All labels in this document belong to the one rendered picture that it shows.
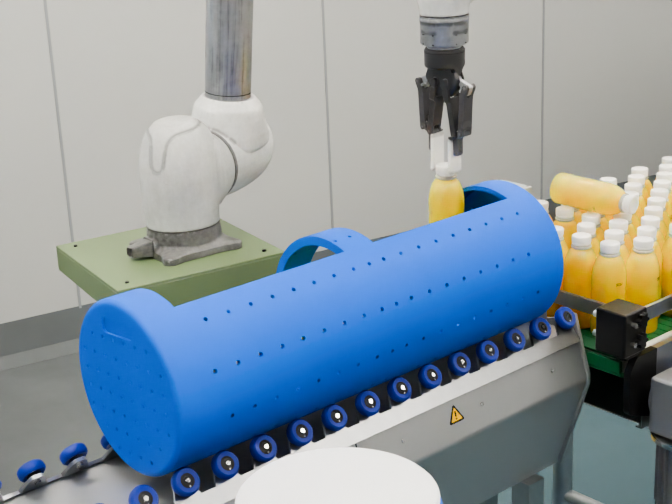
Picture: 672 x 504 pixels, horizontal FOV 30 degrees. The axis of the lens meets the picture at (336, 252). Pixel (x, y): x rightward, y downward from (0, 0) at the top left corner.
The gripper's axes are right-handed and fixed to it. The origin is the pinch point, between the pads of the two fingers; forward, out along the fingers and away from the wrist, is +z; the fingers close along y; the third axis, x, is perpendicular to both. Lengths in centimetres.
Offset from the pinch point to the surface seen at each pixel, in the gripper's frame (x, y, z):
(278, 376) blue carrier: -58, 20, 20
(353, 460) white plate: -60, 40, 26
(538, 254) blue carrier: 3.8, 19.5, 16.5
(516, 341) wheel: 0.9, 16.9, 33.6
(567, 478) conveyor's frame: 53, -12, 95
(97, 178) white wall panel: 69, -252, 67
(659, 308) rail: 32, 27, 33
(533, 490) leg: 8, 15, 69
